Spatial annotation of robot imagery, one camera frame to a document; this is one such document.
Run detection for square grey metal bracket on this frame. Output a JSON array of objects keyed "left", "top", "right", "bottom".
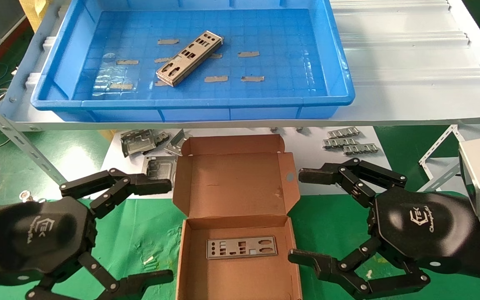
[{"left": 142, "top": 155, "right": 178, "bottom": 184}]

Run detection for grey slotted angle shelf post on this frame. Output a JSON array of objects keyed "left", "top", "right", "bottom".
[{"left": 0, "top": 83, "right": 68, "bottom": 186}]

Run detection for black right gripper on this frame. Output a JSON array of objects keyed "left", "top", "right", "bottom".
[{"left": 288, "top": 157, "right": 479, "bottom": 300}]

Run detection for bent grey sheet metal bracket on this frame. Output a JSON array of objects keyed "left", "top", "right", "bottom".
[{"left": 120, "top": 129, "right": 157, "bottom": 158}]

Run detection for brown cardboard box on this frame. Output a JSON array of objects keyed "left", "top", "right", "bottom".
[{"left": 172, "top": 134, "right": 303, "bottom": 300}]

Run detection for blue plastic tray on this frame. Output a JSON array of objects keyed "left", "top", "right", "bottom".
[{"left": 30, "top": 0, "right": 355, "bottom": 123}]

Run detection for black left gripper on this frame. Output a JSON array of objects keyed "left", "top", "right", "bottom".
[{"left": 0, "top": 197, "right": 175, "bottom": 300}]

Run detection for angled grey metal bracket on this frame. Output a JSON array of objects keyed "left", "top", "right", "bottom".
[{"left": 164, "top": 129, "right": 191, "bottom": 157}]

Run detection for white metal frame rack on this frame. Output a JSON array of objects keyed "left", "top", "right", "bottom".
[{"left": 418, "top": 124, "right": 480, "bottom": 193}]

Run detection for perforated grey metal strip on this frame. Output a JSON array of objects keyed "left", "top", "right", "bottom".
[
  {"left": 327, "top": 127, "right": 360, "bottom": 138},
  {"left": 343, "top": 144, "right": 380, "bottom": 155},
  {"left": 322, "top": 138, "right": 358, "bottom": 149}
]

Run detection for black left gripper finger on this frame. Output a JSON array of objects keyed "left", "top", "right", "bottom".
[{"left": 60, "top": 168, "right": 173, "bottom": 219}]

